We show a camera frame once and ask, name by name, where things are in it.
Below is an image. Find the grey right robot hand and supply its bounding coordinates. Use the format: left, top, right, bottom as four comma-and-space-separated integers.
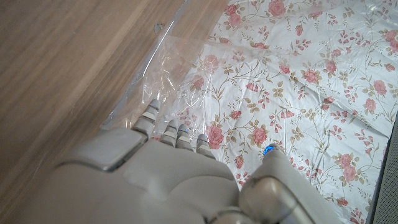
12, 98, 343, 224

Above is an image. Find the transparent cling film sheet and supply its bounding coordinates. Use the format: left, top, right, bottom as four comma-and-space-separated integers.
101, 29, 315, 149

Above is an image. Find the floral backdrop cloth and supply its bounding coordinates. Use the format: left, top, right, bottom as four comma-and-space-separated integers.
149, 0, 398, 224

